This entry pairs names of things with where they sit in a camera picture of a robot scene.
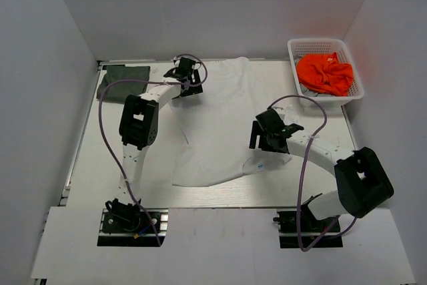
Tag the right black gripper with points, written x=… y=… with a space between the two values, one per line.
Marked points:
x=257 y=130

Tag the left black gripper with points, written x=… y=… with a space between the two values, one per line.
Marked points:
x=192 y=90

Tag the white t-shirt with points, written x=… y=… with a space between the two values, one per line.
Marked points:
x=217 y=126

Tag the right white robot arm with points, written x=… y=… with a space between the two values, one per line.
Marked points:
x=361 y=181

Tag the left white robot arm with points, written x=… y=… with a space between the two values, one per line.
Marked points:
x=138 y=129

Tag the grey t-shirt in basket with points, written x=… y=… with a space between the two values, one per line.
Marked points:
x=310 y=93

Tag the folded dark green t-shirt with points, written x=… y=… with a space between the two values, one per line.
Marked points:
x=118 y=93

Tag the orange t-shirt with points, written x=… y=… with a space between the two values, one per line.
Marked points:
x=324 y=74

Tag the white plastic basket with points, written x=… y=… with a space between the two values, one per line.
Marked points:
x=297 y=48

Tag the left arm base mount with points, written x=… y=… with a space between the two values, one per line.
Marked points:
x=128 y=226

